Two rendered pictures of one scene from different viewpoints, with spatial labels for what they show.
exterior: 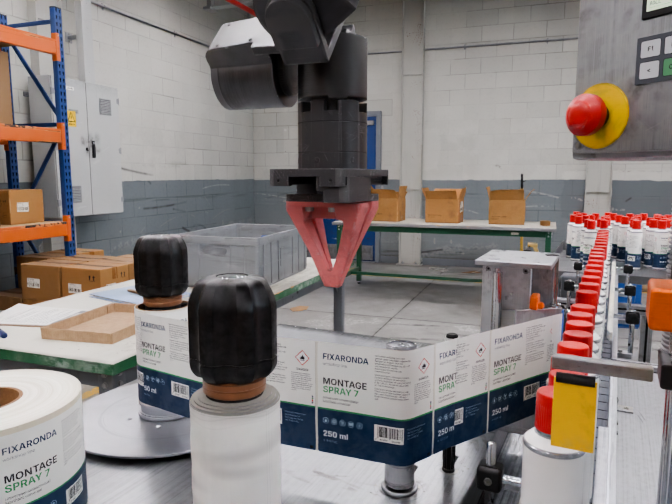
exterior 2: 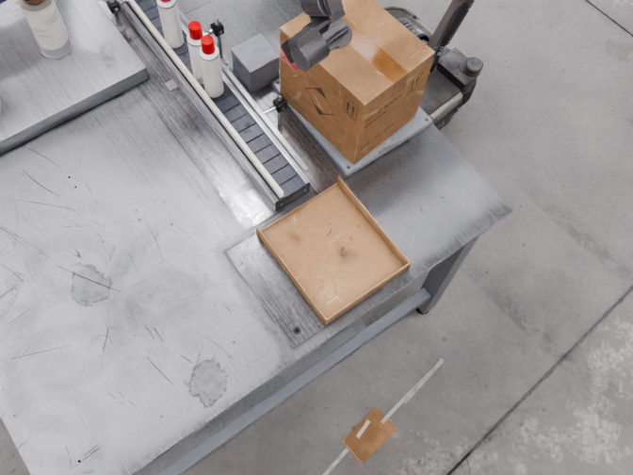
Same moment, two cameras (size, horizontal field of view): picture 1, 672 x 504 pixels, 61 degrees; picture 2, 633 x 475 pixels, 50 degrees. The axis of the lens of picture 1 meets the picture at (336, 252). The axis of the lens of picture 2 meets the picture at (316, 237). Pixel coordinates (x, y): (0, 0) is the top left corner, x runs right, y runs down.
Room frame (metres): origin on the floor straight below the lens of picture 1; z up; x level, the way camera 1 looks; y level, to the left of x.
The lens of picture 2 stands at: (-0.65, 0.91, 2.40)
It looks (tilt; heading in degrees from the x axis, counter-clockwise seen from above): 65 degrees down; 292
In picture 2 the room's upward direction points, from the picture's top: 6 degrees clockwise
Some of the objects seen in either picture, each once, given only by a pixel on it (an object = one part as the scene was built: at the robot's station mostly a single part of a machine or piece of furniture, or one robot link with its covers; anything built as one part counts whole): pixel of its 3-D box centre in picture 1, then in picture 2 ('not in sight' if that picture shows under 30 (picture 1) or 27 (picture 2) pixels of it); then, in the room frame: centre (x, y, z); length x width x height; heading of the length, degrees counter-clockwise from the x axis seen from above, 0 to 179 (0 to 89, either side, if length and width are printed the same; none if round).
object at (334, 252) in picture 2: not in sight; (332, 247); (-0.43, 0.25, 0.85); 0.30 x 0.26 x 0.04; 154
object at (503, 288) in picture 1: (519, 338); not in sight; (0.89, -0.29, 1.01); 0.14 x 0.13 x 0.26; 154
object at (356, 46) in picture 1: (325, 71); not in sight; (0.49, 0.01, 1.35); 0.07 x 0.06 x 0.07; 70
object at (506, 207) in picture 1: (509, 205); not in sight; (5.79, -1.75, 0.97); 0.48 x 0.47 x 0.37; 162
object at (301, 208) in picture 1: (338, 231); not in sight; (0.49, 0.00, 1.22); 0.07 x 0.07 x 0.09; 65
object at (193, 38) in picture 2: not in sight; (199, 53); (0.11, -0.02, 0.98); 0.05 x 0.05 x 0.20
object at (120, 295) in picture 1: (140, 294); not in sight; (2.19, 0.76, 0.81); 0.32 x 0.24 x 0.01; 55
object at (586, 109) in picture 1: (588, 115); not in sight; (0.54, -0.23, 1.32); 0.04 x 0.03 x 0.04; 29
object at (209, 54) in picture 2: not in sight; (211, 66); (0.06, 0.01, 0.98); 0.05 x 0.05 x 0.20
